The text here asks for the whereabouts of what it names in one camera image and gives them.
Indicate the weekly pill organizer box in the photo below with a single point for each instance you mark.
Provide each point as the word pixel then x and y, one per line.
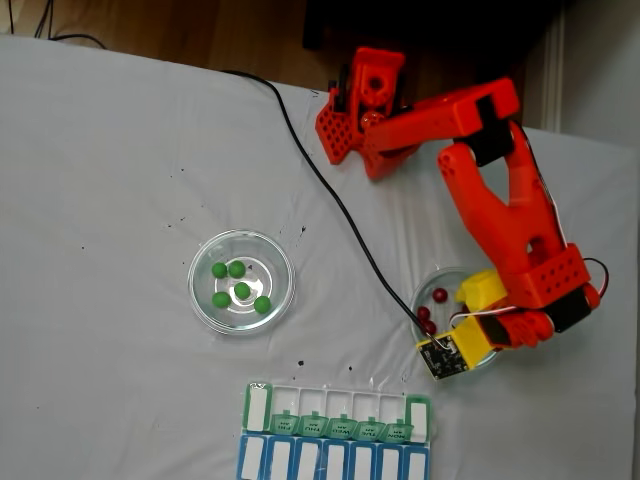
pixel 330 455

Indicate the glass bowl with red candies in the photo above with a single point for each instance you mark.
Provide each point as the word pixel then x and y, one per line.
pixel 425 295

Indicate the plain red candy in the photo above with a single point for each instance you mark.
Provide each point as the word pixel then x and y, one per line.
pixel 430 327
pixel 424 314

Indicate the green candy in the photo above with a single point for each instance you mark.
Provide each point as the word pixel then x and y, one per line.
pixel 236 269
pixel 219 270
pixel 242 290
pixel 262 304
pixel 221 300

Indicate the white door trim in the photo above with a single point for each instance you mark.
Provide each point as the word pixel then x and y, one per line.
pixel 554 75

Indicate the glass bowl with green candies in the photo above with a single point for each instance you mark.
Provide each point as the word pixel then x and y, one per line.
pixel 242 320

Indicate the dark wooden furniture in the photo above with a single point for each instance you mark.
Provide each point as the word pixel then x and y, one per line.
pixel 350 20

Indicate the white table cover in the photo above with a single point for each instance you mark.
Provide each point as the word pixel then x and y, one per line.
pixel 100 150

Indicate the black camera circuit board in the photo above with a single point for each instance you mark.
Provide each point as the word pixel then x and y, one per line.
pixel 442 359

